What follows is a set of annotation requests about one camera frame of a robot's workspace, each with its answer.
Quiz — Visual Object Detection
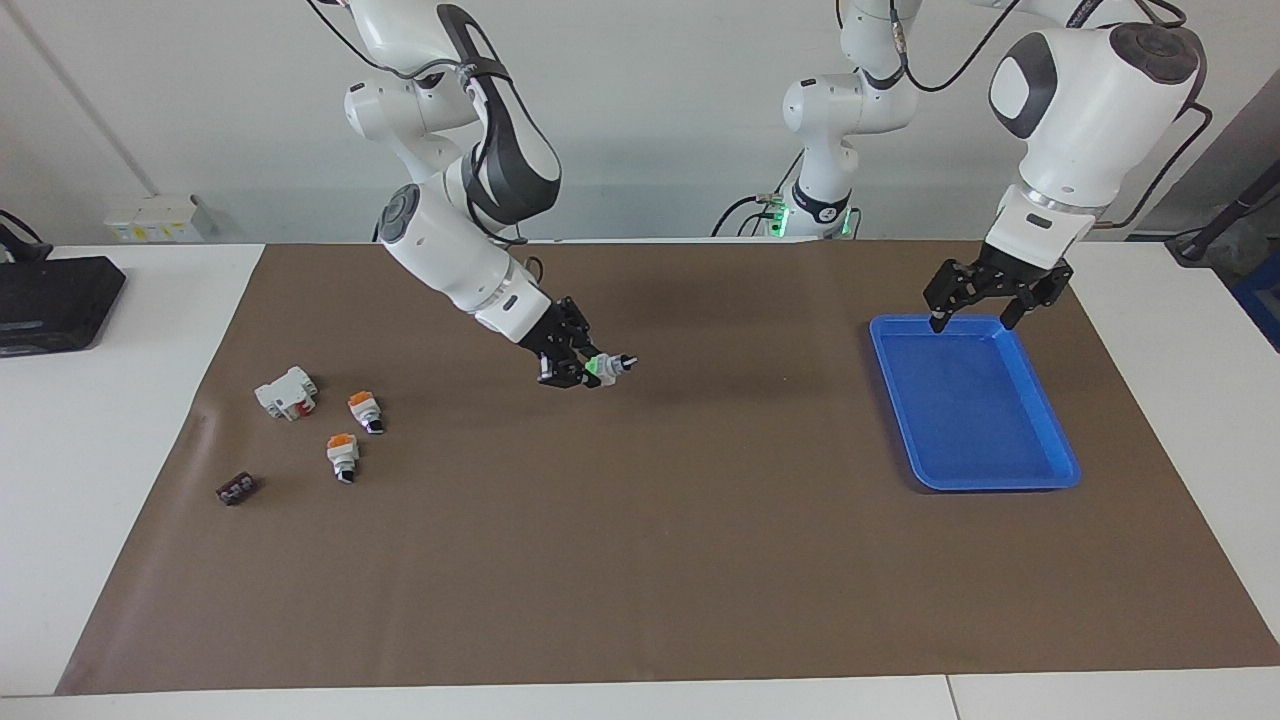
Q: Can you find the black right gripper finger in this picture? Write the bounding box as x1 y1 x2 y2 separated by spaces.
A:
538 355 602 390
560 297 603 361

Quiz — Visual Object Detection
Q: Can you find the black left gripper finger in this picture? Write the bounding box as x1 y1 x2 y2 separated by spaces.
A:
1000 274 1066 333
922 258 986 335

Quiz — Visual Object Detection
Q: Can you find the blue plastic tray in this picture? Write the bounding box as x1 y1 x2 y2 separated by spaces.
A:
868 313 1082 493

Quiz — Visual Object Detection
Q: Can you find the brown table mat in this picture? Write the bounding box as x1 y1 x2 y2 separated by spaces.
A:
55 240 1280 696

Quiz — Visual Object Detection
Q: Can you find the black stand pole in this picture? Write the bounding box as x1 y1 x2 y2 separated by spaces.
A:
1165 160 1280 266

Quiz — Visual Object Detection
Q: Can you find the blue crate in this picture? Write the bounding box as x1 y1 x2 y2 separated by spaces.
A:
1232 270 1280 351

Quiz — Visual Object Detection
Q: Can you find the white circuit breaker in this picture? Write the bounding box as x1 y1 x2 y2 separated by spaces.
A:
254 366 319 422

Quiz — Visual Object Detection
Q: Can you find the black flat device box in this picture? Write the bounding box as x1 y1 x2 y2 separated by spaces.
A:
0 257 128 353

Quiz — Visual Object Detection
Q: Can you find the black left base cable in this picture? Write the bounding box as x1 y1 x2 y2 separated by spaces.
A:
712 150 807 239

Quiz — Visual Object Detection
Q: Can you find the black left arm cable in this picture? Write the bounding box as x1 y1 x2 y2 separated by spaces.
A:
890 0 1216 233

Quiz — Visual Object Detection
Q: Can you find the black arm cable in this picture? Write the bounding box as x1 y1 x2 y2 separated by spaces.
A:
305 0 546 286
890 0 1216 233

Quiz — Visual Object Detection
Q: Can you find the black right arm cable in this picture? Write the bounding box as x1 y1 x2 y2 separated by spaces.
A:
305 0 546 286

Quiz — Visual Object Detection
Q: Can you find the white wall outlet box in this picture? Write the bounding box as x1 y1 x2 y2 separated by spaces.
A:
105 195 216 244

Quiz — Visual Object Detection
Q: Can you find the black cable on device box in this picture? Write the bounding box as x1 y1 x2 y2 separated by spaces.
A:
0 210 51 264

